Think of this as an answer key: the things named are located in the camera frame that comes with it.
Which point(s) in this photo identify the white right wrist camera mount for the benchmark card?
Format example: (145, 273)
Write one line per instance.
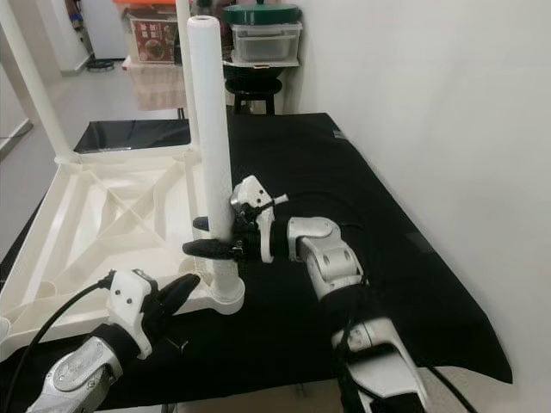
(250, 194)

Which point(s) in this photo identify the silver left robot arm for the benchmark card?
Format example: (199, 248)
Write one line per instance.
(82, 374)

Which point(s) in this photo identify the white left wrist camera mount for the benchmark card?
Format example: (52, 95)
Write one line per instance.
(131, 297)

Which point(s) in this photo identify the white plastic children table top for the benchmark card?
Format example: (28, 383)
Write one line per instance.
(103, 232)

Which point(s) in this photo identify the black tablecloth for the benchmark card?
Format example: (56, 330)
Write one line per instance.
(344, 172)

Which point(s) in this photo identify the orange lid storage box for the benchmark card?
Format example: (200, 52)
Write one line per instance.
(148, 34)

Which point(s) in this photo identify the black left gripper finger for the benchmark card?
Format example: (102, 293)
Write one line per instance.
(181, 292)

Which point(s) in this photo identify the beige striped cloth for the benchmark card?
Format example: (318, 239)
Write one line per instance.
(155, 86)

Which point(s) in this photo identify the white plastic table leg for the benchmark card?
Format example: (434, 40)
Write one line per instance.
(211, 129)
(182, 52)
(39, 95)

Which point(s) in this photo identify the white chest freezer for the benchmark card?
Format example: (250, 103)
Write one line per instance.
(105, 30)

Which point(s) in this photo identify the green lid clear container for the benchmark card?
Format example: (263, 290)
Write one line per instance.
(263, 39)

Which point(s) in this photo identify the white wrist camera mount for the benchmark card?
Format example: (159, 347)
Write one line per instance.
(250, 194)
(131, 297)

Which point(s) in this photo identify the black wok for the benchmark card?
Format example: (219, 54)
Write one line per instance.
(258, 73)

